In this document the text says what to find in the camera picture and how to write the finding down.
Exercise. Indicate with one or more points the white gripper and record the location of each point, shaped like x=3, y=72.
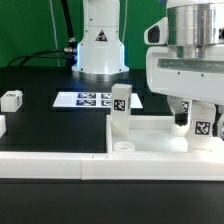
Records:
x=196, y=79

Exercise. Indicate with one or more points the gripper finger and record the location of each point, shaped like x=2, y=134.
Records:
x=220, y=123

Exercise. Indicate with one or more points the white square table top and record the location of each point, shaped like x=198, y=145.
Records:
x=148, y=134

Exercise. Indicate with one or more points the white U-shaped obstacle fence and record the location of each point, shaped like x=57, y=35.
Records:
x=115, y=166

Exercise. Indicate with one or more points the white sheet with AprilTags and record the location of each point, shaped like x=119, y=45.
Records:
x=83, y=100

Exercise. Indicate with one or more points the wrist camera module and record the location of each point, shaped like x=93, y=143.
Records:
x=157, y=34

